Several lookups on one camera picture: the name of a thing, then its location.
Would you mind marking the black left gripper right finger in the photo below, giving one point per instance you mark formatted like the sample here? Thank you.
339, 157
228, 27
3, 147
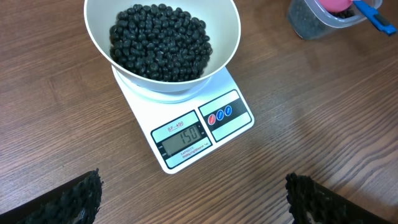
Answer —
311, 202

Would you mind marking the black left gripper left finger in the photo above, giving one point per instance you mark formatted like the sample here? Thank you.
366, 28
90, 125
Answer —
77, 201

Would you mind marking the pink scoop with blue handle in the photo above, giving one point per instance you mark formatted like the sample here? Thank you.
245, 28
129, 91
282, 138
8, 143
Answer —
372, 14

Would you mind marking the white digital kitchen scale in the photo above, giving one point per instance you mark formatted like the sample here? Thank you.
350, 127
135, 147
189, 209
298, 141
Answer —
184, 126

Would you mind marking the black beans in bowl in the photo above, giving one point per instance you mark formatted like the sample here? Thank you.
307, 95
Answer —
160, 43

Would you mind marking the white bowl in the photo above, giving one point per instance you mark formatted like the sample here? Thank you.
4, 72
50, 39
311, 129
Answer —
223, 25

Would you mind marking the clear plastic bean container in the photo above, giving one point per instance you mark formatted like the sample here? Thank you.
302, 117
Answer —
310, 20

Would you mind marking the black beans in container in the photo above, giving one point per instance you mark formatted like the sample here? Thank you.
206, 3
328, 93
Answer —
347, 13

